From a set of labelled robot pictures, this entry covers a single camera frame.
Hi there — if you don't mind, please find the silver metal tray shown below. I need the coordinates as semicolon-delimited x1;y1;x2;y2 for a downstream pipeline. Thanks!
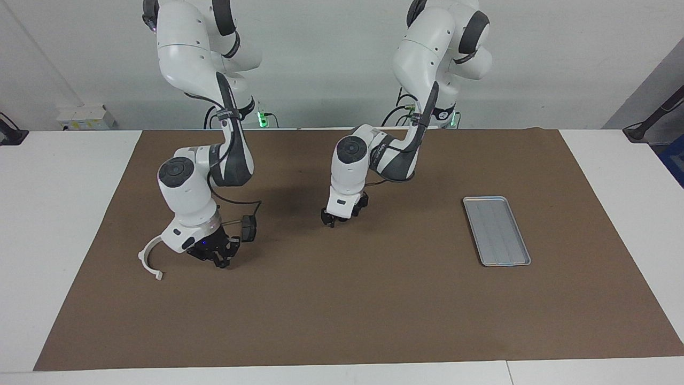
463;196;532;267

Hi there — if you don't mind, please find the brown table mat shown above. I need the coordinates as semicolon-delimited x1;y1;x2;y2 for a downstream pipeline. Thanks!
33;128;684;371

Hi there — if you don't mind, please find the black angled stand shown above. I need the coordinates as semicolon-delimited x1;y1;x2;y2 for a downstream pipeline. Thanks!
623;86;684;142

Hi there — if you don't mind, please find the blue box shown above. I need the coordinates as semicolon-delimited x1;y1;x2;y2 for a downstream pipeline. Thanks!
660;134;684;188

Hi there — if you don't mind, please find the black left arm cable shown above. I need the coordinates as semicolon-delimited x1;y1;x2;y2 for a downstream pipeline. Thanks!
363;80;444;188

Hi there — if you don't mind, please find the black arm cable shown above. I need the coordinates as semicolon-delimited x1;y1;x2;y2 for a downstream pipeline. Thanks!
363;80;444;188
184;91;262;225

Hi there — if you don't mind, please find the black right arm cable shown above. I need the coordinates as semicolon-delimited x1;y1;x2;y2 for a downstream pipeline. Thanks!
184;91;262;225

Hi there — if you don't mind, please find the white semicircular plastic bracket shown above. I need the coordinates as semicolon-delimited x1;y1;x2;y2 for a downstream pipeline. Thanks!
138;235;164;281

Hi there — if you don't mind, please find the black left base cable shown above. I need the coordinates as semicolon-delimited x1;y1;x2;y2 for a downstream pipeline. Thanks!
382;94;424;127

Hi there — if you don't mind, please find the white wall power box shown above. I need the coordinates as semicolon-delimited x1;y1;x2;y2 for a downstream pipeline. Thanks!
56;104;115;130

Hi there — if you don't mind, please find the black clamp mount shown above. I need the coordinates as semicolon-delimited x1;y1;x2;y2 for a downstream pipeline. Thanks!
0;112;28;146

